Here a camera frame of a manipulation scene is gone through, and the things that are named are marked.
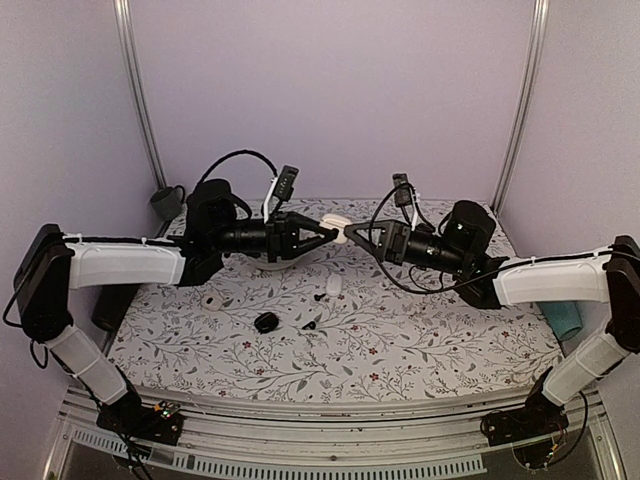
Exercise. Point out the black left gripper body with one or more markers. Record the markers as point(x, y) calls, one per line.
point(277, 236)

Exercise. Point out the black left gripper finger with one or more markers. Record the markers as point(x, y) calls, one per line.
point(305, 245)
point(305, 223)

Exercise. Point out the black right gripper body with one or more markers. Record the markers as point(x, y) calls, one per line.
point(398, 253)

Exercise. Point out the cream earbud charging case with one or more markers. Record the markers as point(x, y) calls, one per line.
point(337, 222)

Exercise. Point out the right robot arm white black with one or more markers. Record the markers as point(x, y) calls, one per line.
point(609, 275)

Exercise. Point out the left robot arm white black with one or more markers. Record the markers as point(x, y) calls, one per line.
point(57, 263)

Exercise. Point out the white oval earbud case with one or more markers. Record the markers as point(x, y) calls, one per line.
point(334, 285)

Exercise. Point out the black open earbud case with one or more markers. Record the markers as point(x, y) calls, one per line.
point(266, 322)

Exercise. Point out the white earbud case small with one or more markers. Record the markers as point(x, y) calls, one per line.
point(212, 303)

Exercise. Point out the grey swirl ceramic plate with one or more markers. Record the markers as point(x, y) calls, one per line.
point(262, 263)

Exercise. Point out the grey mug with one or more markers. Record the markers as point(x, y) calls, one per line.
point(167, 202)

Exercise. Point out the teal cup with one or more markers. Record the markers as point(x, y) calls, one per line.
point(563, 317)

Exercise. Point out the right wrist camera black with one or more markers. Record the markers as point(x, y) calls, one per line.
point(403, 197)

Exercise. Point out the aluminium front rail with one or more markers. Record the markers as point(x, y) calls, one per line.
point(416, 439)

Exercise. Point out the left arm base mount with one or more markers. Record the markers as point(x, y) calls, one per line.
point(161, 423)

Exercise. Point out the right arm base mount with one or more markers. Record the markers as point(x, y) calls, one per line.
point(525, 430)

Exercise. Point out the right aluminium frame post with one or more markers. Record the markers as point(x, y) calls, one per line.
point(532, 63)

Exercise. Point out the aluminium frame post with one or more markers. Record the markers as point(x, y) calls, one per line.
point(125, 30)
point(532, 63)

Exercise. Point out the left aluminium frame post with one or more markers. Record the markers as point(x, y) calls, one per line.
point(125, 30)

